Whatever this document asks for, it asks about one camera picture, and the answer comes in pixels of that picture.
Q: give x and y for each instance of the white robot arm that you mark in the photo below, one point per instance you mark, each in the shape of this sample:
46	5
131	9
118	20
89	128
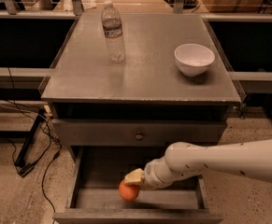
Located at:
184	160

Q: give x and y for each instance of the black metal stand leg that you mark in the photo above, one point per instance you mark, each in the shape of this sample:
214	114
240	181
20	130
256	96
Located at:
26	168

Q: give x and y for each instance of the closed top drawer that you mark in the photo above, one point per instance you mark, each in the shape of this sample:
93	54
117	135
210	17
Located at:
136	133

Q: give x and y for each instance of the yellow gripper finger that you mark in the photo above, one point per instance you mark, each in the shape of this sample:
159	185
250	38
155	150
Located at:
135	177

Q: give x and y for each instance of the clear plastic water bottle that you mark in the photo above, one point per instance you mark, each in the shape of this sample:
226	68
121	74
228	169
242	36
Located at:
112	27

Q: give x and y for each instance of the white crumpled cloth background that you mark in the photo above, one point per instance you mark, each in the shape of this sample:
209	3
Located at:
67	5

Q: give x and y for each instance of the orange fruit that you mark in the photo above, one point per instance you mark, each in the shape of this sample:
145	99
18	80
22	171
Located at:
128	193

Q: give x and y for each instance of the open middle drawer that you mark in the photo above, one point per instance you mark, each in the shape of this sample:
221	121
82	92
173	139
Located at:
94	197

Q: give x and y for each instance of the grey wooden drawer cabinet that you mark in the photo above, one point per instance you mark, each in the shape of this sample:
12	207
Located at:
147	85

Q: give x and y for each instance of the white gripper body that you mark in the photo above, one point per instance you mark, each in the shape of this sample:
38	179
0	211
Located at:
150	175

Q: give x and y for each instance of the white ceramic bowl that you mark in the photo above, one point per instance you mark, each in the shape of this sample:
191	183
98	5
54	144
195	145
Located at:
193	59

